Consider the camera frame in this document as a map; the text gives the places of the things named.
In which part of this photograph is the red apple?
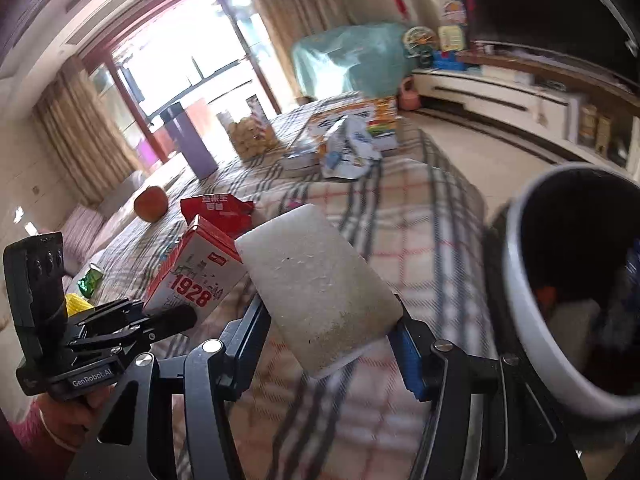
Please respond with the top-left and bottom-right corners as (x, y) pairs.
(133, 185), (169, 222)

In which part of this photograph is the pink kettlebell toy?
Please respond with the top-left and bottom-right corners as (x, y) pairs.
(397, 77), (421, 112)

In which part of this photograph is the person's left forearm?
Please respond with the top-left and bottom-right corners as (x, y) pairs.
(0, 400), (76, 480)

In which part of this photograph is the brown balcony door frame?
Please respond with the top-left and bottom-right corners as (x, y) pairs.
(80, 0), (286, 161)

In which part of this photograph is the red snack packet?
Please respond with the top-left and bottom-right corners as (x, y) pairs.
(180, 192), (256, 241)

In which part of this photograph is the blue toy box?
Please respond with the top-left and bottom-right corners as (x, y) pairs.
(431, 50), (468, 71)

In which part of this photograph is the wooden toy house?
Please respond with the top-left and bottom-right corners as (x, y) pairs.
(595, 115), (613, 156)

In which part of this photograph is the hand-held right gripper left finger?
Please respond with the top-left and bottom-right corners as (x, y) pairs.
(65, 296), (275, 480)

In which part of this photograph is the trash bin with black liner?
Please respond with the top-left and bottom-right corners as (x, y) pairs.
(482, 167), (640, 401)

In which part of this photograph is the purple thermos bottle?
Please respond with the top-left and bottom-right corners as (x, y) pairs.
(160, 101), (219, 181)

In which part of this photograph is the beige patterned curtain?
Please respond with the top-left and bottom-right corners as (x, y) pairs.
(237, 0), (361, 61)
(32, 55), (146, 206)

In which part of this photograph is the red white milk carton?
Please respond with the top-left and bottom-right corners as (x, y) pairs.
(142, 215), (248, 323)

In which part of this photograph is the yellow toy phone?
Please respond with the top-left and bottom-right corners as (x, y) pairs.
(437, 25), (468, 53)

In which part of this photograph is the pink sofa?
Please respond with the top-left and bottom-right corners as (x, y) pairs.
(0, 167), (151, 321)

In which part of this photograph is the clear cookie jar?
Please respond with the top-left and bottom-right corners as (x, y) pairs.
(217, 95), (278, 161)

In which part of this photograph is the colourful children's book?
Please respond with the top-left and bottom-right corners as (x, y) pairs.
(282, 95), (401, 168)

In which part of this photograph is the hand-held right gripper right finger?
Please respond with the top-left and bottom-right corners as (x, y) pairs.
(387, 317), (588, 480)

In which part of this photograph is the green foil wrapper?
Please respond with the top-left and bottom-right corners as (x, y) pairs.
(76, 264), (106, 298)

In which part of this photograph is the teal cloth covered armchair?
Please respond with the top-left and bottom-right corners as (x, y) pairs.
(291, 21), (418, 101)

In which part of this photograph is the black flat television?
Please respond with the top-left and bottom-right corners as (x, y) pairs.
(445, 0), (640, 96)

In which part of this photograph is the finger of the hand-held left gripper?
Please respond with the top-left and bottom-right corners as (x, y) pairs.
(75, 299), (147, 326)
(67, 304), (198, 356)

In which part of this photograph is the white foam block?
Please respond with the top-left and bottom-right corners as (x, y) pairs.
(234, 203), (405, 380)

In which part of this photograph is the white television cabinet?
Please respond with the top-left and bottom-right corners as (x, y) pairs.
(410, 40), (640, 171)

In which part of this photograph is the cream round tin stack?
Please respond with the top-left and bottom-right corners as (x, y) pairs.
(577, 105), (598, 146)

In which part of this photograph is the person's left hand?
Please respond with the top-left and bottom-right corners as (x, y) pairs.
(39, 382), (121, 448)

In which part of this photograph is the ferris wheel toy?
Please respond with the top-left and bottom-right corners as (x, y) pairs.
(402, 25), (438, 68)

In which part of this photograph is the colourful house-shaped card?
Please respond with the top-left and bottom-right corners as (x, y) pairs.
(440, 0), (468, 26)

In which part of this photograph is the blue white packet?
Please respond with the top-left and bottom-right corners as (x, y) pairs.
(319, 114), (383, 181)

